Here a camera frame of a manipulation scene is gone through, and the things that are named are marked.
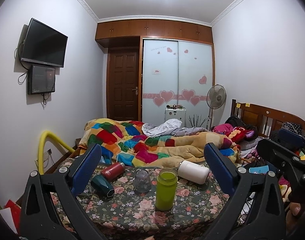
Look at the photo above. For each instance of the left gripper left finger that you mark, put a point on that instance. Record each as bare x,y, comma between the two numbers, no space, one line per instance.
39,218

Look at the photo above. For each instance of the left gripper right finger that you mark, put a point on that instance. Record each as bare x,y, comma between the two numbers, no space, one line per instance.
254,209

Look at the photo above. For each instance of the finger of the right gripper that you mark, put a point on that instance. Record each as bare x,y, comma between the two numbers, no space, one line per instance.
289,163
292,138

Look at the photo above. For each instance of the green bottle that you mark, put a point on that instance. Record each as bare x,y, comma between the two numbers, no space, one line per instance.
167,181

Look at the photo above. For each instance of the dark teal hexagonal cup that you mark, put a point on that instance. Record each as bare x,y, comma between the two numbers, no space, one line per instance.
102,187

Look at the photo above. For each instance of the clear glass cup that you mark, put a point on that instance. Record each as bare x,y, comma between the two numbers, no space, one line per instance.
142,182

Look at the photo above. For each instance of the wooden headboard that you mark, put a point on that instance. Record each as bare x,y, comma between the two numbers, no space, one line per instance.
265,119

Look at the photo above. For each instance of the light blue booklet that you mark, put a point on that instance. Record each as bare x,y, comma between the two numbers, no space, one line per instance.
259,170

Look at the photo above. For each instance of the red plush toy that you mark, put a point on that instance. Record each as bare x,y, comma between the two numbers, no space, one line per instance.
240,134

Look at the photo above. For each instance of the white thermos bottle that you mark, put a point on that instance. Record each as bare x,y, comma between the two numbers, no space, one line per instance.
193,172

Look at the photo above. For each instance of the standing electric fan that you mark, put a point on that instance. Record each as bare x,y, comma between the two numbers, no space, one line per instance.
216,97

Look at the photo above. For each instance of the red thermos bottle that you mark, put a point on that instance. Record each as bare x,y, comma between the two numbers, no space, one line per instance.
113,171

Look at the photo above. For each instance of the floral bed cover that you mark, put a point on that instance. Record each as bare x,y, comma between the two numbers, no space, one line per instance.
132,215

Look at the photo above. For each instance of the white small cabinet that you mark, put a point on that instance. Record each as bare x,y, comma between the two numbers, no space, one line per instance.
176,112

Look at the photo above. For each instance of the colourful patchwork blanket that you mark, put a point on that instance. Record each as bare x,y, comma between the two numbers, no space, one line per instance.
124,141

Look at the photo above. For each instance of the grey white crumpled sheet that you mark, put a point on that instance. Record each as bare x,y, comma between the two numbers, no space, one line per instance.
171,127

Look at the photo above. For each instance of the frosted sliding wardrobe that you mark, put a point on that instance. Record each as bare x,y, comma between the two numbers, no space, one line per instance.
176,73

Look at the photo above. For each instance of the brown wooden door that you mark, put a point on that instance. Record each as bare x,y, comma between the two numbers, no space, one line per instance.
122,84

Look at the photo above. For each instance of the wooden overhead cabinets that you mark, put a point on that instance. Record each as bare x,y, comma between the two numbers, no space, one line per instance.
127,33

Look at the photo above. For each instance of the yellow padded rail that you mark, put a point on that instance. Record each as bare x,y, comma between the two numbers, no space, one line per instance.
48,136

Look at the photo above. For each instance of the small black wall monitor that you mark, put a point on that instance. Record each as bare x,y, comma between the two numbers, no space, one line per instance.
40,80

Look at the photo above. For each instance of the wall mounted television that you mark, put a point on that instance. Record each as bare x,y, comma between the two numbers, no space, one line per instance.
44,45

